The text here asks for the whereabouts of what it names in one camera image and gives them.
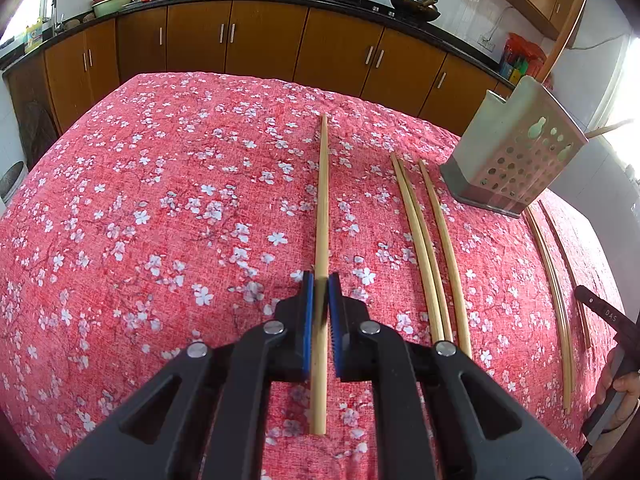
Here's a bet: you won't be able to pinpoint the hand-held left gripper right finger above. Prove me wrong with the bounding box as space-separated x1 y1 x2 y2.
327 271 583 480

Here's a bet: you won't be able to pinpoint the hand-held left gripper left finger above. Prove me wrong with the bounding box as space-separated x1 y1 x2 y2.
54 270 316 480

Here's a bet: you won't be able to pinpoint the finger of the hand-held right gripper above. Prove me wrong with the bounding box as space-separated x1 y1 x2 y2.
574 285 636 348

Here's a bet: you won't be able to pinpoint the grey perforated chopstick holder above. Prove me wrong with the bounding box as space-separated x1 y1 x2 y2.
440 76 590 219

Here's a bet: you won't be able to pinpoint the person's right hand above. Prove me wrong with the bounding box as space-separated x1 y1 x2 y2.
591 349 640 433

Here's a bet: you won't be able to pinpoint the red floral tablecloth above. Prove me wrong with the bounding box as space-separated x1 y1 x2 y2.
0 72 631 480

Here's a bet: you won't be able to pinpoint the red bag of bottles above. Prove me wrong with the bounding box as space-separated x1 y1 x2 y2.
500 32 551 86

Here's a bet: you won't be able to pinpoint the brown lower kitchen cabinets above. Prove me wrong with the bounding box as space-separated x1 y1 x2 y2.
2 0 516 136

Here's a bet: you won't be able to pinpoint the black gas stove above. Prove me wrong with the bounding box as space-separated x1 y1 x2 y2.
320 0 441 28

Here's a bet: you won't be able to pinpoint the white bucket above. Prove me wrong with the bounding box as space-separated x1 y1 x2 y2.
0 160 28 201

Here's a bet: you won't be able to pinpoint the dark cloth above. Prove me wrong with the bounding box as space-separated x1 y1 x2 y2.
20 100 58 161

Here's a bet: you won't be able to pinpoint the black wok with wooden spatula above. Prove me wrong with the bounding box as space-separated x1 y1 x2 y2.
390 0 441 23

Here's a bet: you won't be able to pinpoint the green basin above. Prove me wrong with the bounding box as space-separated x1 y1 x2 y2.
91 0 136 18

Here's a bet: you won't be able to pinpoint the yellow detergent bottle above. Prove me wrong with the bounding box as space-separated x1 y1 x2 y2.
24 19 43 52

